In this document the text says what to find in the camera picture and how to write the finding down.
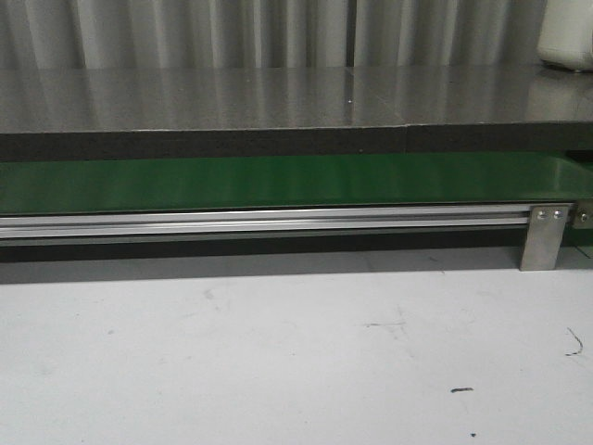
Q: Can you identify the grey stone countertop slab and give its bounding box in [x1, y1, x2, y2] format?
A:
[1, 65, 592, 161]

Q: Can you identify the aluminium conveyor side rail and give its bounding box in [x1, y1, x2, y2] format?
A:
[1, 204, 531, 240]

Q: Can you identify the white appliance on countertop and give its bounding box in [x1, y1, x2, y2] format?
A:
[536, 0, 592, 71]

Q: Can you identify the conveyor end roller plate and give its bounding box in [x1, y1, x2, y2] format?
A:
[572, 199, 593, 230]

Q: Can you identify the green conveyor belt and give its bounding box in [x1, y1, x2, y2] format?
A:
[1, 152, 592, 215]

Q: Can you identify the grey pleated curtain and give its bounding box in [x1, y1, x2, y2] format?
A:
[1, 0, 545, 70]

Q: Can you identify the steel conveyor support bracket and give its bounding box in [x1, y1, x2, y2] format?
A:
[520, 205, 570, 272]

